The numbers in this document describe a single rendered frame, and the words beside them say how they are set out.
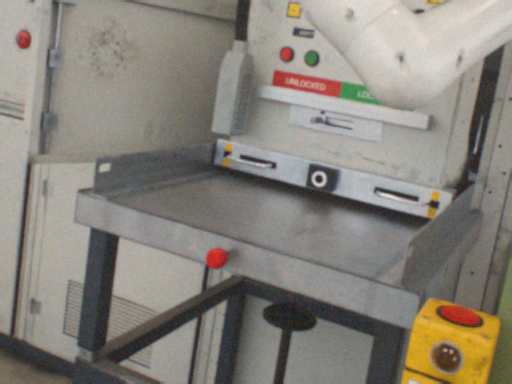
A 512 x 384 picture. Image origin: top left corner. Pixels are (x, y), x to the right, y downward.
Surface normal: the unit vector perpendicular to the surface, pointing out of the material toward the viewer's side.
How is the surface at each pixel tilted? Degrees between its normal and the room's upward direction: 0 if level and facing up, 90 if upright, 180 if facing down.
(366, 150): 90
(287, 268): 90
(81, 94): 90
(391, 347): 90
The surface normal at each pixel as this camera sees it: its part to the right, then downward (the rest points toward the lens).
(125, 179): 0.90, 0.21
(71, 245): -0.41, 0.08
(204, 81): 0.73, 0.22
